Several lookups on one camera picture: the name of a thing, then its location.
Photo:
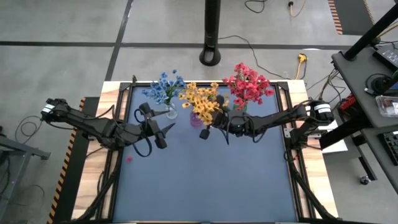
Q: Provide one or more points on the black diagonal post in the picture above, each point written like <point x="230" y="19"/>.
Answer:
<point x="370" y="32"/>

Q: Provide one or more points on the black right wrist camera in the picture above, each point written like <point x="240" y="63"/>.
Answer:
<point x="204" y="134"/>

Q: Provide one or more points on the white paper sheet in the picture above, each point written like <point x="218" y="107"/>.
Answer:
<point x="335" y="144"/>

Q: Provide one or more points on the pink ribbed glass vase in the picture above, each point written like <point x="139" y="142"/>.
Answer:
<point x="196" y="121"/>

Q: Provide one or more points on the black keyboard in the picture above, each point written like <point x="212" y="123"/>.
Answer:
<point x="391" y="147"/>

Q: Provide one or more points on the grey side desk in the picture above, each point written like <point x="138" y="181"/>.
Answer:
<point x="357" y="81"/>

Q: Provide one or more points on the red power strip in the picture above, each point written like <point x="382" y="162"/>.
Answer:
<point x="348" y="102"/>

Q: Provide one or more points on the black tower fan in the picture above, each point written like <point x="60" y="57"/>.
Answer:
<point x="212" y="31"/>

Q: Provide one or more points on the black hazard-striped floor plate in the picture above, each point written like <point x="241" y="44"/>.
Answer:
<point x="71" y="174"/>

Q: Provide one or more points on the grey metal stand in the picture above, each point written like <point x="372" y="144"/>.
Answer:
<point x="18" y="149"/>

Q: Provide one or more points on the yellow power plug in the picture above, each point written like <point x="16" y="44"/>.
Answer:
<point x="301" y="58"/>

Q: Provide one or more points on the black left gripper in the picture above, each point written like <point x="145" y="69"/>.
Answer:
<point x="147" y="124"/>

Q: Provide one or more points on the green glass vase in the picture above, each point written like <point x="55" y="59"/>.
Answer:
<point x="242" y="108"/>

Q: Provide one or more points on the clear glass vase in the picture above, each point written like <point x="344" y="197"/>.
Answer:
<point x="171" y="112"/>

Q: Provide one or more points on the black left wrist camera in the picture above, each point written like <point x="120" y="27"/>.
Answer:
<point x="160" y="141"/>

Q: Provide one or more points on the clear plastic container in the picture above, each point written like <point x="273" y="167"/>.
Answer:
<point x="387" y="105"/>

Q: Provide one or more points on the fallen red petal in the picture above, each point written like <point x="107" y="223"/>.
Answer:
<point x="129" y="159"/>

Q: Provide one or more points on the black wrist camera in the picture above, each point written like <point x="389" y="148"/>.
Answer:
<point x="160" y="141"/>
<point x="204" y="134"/>

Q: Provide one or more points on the red flower bunch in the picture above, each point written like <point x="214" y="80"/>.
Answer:
<point x="261" y="88"/>
<point x="237" y="90"/>
<point x="244" y="71"/>

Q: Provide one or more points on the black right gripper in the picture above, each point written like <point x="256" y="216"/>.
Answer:
<point x="230" y="123"/>

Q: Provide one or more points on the black hazard-edged floor mat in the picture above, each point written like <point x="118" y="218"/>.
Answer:
<point x="354" y="15"/>

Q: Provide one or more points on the black caster wheel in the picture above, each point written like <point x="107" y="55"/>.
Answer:
<point x="364" y="180"/>

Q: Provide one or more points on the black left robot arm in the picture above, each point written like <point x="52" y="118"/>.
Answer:
<point x="93" y="126"/>

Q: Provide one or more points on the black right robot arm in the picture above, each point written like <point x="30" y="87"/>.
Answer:
<point x="280" y="118"/>

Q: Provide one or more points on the blue-grey table mat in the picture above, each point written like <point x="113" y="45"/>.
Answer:
<point x="202" y="174"/>

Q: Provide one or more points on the black keypad device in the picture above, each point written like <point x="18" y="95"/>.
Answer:
<point x="388" y="56"/>

